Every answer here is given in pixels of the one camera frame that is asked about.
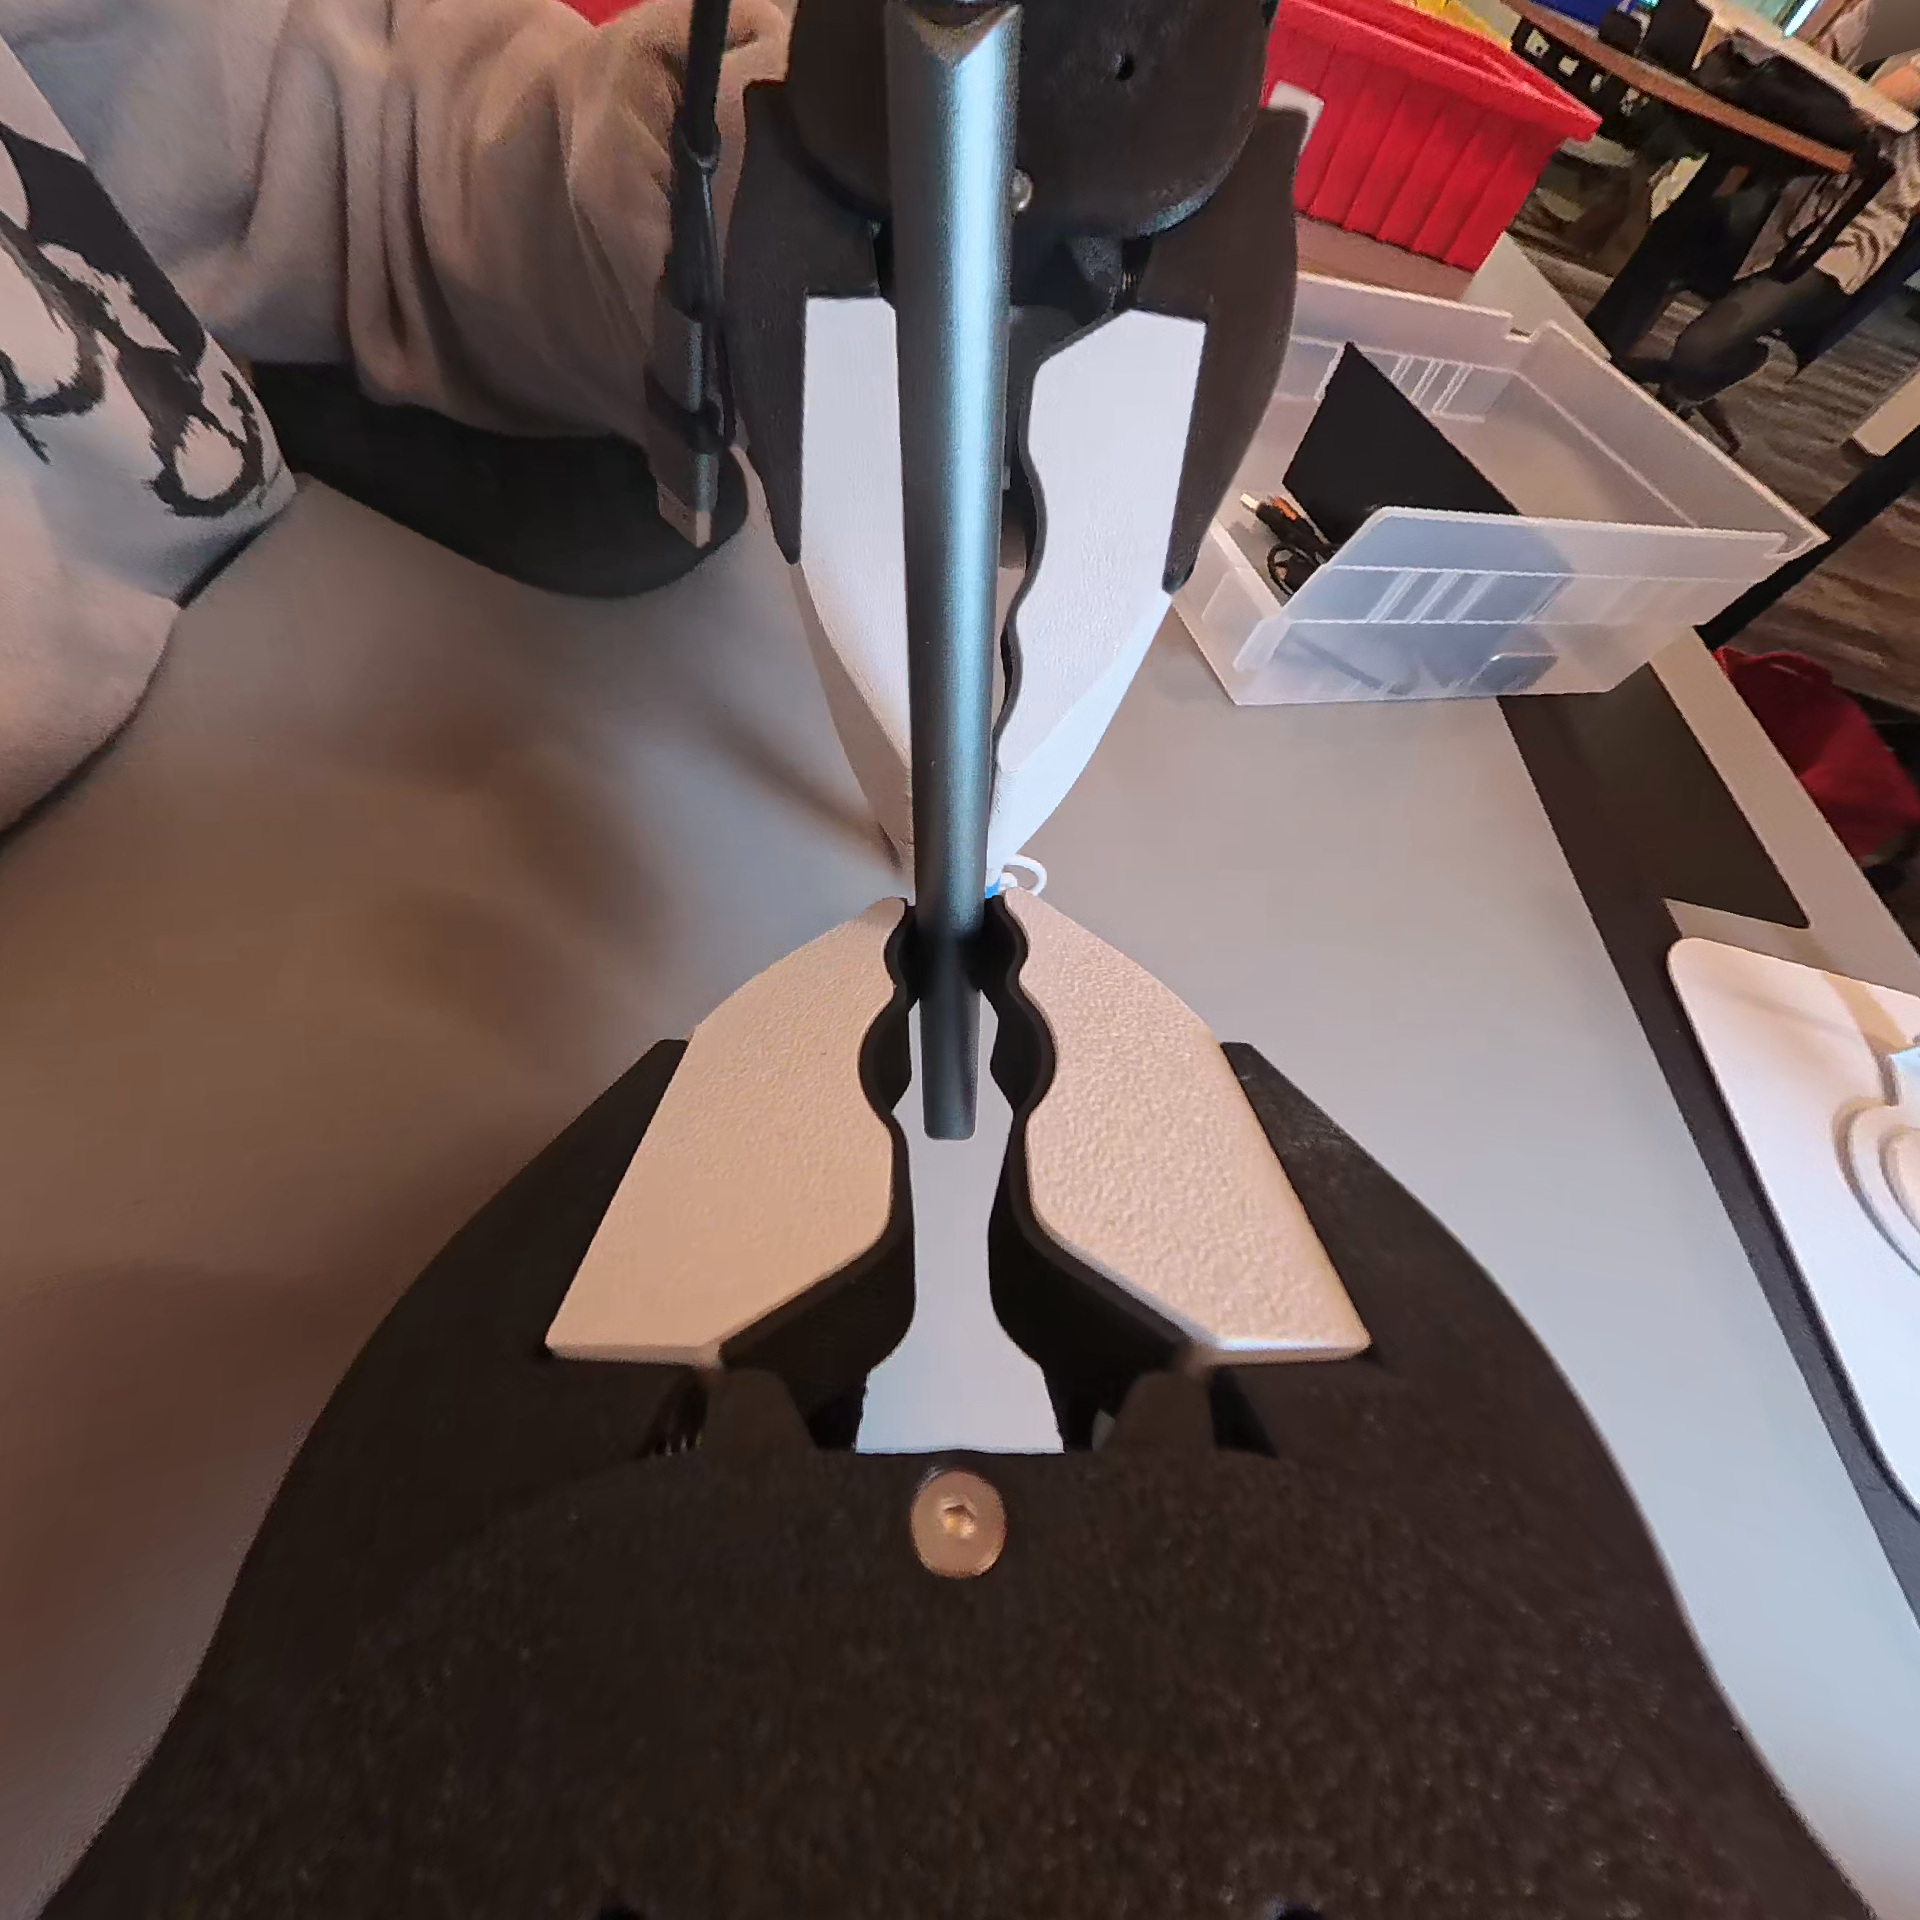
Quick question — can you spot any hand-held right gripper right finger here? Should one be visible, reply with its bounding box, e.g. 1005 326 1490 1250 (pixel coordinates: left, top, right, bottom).
988 891 1372 1412

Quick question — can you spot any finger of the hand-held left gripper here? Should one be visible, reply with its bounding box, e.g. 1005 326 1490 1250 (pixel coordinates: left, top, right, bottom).
993 311 1212 891
796 288 924 891

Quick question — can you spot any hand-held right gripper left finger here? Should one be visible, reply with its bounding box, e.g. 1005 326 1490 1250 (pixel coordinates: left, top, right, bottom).
542 894 924 1412

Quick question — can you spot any person's grey printed sweatshirt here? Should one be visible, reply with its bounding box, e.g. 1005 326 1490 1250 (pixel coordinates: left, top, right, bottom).
0 41 301 831

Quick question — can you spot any black tablet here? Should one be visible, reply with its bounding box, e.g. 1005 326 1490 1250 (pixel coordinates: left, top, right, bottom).
1282 344 1523 553

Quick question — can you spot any white moulded tray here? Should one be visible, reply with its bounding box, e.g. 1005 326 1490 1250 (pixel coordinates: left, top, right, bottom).
1670 940 1920 1515

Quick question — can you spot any red plastic bin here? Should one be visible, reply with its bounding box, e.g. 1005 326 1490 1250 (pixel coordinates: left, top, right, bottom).
1263 0 1606 272

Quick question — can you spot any black metal rod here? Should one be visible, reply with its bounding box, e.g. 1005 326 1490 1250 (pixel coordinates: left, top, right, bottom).
1707 439 1920 648

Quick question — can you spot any black braided usb cable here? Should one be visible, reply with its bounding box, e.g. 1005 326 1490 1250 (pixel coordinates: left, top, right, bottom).
646 0 743 553

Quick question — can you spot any red cloth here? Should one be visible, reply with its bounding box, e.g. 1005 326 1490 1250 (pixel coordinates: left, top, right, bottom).
1717 641 1920 869

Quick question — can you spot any clear plastic bin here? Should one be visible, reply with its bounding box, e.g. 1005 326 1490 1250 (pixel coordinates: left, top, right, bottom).
1171 270 1831 707

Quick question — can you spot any wooden table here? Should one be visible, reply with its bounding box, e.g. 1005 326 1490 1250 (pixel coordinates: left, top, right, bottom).
1500 0 1920 358

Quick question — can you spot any grey metal rod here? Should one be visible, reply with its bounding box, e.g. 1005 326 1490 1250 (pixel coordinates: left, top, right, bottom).
882 0 1026 1144

